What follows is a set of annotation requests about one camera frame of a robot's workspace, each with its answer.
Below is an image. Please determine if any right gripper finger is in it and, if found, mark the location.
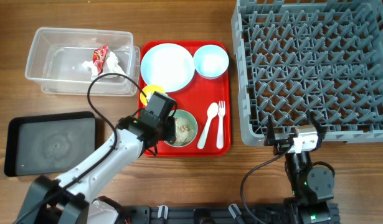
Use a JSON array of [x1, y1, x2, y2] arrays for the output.
[[306, 110, 326, 143], [265, 115, 276, 146]]

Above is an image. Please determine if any green bowl with food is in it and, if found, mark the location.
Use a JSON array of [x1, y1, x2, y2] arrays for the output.
[[165, 110, 198, 147]]

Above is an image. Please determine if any yellow plastic cup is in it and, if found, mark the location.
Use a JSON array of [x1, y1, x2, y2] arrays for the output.
[[139, 85, 166, 106]]

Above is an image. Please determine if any white napkin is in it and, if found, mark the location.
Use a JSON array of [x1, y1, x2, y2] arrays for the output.
[[82, 51, 126, 80]]

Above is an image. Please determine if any red snack wrapper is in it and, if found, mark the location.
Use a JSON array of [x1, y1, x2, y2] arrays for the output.
[[92, 45, 109, 75]]

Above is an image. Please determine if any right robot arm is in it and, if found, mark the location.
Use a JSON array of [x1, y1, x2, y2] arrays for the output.
[[264, 111, 338, 223]]

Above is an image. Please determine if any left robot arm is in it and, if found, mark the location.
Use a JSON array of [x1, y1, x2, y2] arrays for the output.
[[16, 113, 175, 223]]

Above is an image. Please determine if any grey dishwasher rack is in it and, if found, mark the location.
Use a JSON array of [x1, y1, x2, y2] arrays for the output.
[[231, 1, 383, 146]]

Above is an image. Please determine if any clear plastic waste bin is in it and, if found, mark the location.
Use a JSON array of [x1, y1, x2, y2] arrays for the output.
[[25, 27, 140, 96]]

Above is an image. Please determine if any white plastic fork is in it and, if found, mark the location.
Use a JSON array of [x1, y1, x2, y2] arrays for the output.
[[216, 101, 225, 149]]

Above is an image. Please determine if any white plastic spoon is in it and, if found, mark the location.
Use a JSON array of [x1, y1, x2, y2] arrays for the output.
[[197, 102, 219, 149]]

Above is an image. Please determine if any red serving tray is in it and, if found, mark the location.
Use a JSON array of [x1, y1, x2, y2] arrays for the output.
[[136, 40, 232, 157]]

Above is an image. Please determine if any light blue plate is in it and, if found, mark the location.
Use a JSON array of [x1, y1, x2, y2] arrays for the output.
[[140, 43, 195, 93]]

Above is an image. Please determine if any light blue empty bowl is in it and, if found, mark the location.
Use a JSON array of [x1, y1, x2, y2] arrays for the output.
[[193, 45, 229, 80]]

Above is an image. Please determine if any black plastic tray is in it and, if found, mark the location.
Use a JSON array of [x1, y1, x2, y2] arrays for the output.
[[4, 111, 97, 177]]

